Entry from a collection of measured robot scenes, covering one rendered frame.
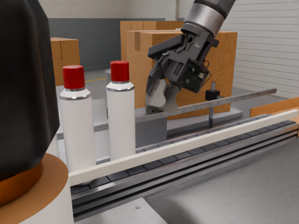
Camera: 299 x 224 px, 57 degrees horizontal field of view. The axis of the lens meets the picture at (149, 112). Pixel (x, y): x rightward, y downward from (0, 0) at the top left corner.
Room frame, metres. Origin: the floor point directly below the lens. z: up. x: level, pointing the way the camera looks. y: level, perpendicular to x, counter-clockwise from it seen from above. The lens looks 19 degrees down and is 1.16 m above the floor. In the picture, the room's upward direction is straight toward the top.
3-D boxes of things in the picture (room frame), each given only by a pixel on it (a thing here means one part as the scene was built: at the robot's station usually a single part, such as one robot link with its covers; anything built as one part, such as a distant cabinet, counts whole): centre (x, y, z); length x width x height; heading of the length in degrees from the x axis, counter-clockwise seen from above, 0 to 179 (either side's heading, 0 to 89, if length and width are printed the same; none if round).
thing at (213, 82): (0.72, -0.19, 0.91); 0.07 x 0.03 x 0.17; 32
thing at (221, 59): (0.97, -0.10, 0.99); 0.30 x 0.24 x 0.27; 112
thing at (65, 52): (4.13, 1.68, 0.45); 1.20 x 0.83 x 0.89; 43
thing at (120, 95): (0.49, 0.05, 0.98); 0.05 x 0.05 x 0.20
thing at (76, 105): (0.44, 0.12, 0.98); 0.05 x 0.05 x 0.20
